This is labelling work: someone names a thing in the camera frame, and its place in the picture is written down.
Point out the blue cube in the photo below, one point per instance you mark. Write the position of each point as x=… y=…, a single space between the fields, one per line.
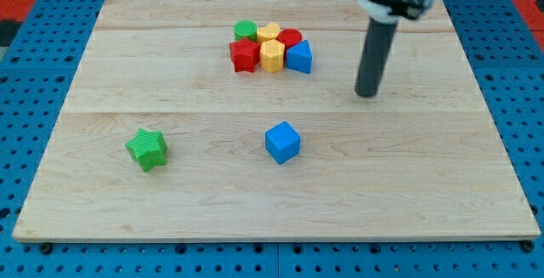
x=282 y=142

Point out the blue triangle block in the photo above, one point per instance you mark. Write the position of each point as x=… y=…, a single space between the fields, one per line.
x=299 y=57

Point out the yellow hexagon block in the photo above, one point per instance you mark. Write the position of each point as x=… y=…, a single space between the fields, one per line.
x=272 y=55

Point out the red star block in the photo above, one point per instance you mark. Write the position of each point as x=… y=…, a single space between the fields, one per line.
x=244 y=55

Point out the light wooden board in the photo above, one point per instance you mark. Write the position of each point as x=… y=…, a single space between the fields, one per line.
x=422 y=161

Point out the red cylinder block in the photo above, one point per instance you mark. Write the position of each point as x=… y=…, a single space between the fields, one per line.
x=290 y=37

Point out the yellow heart block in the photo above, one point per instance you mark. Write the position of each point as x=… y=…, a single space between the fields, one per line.
x=269 y=32

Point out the green cylinder block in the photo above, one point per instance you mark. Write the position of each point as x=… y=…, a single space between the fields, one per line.
x=245 y=28

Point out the green star block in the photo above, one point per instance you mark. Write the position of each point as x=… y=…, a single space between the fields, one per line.
x=148 y=149

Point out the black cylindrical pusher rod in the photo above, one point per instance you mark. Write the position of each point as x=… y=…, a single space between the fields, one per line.
x=378 y=42

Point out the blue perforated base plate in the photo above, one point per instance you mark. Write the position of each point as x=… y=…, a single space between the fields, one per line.
x=501 y=44

